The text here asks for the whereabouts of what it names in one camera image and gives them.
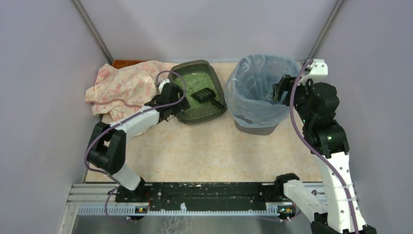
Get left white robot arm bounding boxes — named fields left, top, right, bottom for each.
left=85, top=82, right=190, bottom=194

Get green litter pellets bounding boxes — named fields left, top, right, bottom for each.
left=181, top=72, right=222, bottom=114

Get grey trash bin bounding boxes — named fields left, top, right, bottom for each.
left=233, top=111, right=287, bottom=136

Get black litter scoop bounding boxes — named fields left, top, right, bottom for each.
left=191, top=88, right=224, bottom=109

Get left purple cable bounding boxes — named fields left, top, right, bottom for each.
left=84, top=70, right=187, bottom=225

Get dark green litter box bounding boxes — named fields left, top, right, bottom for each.
left=169, top=59, right=227, bottom=125

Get blue plastic bin liner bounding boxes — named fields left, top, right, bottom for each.
left=224, top=54, right=300, bottom=118

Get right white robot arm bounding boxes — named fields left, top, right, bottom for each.
left=273, top=75, right=376, bottom=234

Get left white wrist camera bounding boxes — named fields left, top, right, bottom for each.
left=158, top=78, right=170, bottom=93

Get aluminium frame rail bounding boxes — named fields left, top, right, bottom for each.
left=66, top=183, right=359, bottom=217

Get patterned cream cloth bag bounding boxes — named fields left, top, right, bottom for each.
left=85, top=60, right=176, bottom=121

